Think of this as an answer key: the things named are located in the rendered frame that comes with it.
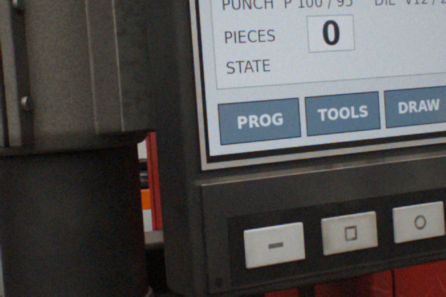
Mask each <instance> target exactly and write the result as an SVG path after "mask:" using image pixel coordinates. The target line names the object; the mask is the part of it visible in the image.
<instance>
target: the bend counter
mask: <svg viewBox="0 0 446 297"><path fill-rule="evenodd" d="M306 20H307V40H308V51H309V53H314V52H338V51H350V50H355V38H354V17H353V14H347V15H306Z"/></svg>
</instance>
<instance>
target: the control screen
mask: <svg viewBox="0 0 446 297"><path fill-rule="evenodd" d="M198 3H199V13H200V31H202V50H203V60H204V79H205V88H206V107H207V117H208V136H209V145H210V155H211V156H214V155H221V154H234V153H240V152H253V151H259V150H271V149H284V148H290V147H296V146H303V145H315V144H323V143H335V142H341V141H354V140H360V139H373V138H380V137H392V136H399V135H411V134H418V133H430V132H437V131H446V0H198ZM347 14H353V17H354V38H355V50H350V51H338V52H314V53H309V51H308V40H307V20H306V15H347Z"/></svg>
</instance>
